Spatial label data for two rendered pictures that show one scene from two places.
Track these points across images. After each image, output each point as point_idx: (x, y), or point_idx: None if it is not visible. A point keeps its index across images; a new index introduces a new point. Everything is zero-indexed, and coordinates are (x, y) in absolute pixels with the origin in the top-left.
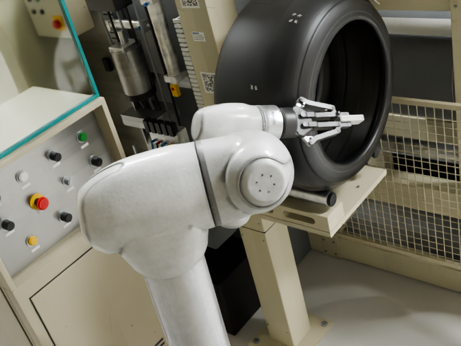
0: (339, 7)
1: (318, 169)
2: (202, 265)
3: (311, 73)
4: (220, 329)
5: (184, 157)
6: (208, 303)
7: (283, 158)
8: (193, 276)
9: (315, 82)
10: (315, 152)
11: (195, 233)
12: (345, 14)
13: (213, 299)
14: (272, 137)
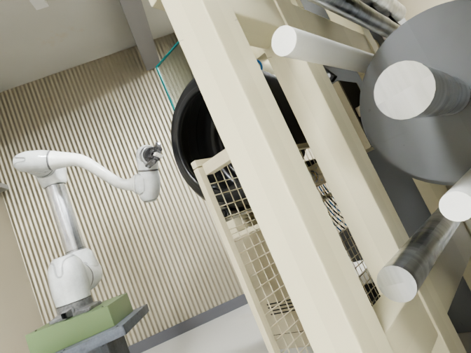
0: (189, 85)
1: (191, 187)
2: (47, 189)
3: (174, 129)
4: (55, 213)
5: None
6: (50, 202)
7: (17, 156)
8: (45, 191)
9: (176, 134)
10: (185, 175)
11: (35, 176)
12: (193, 89)
13: (52, 202)
14: (30, 151)
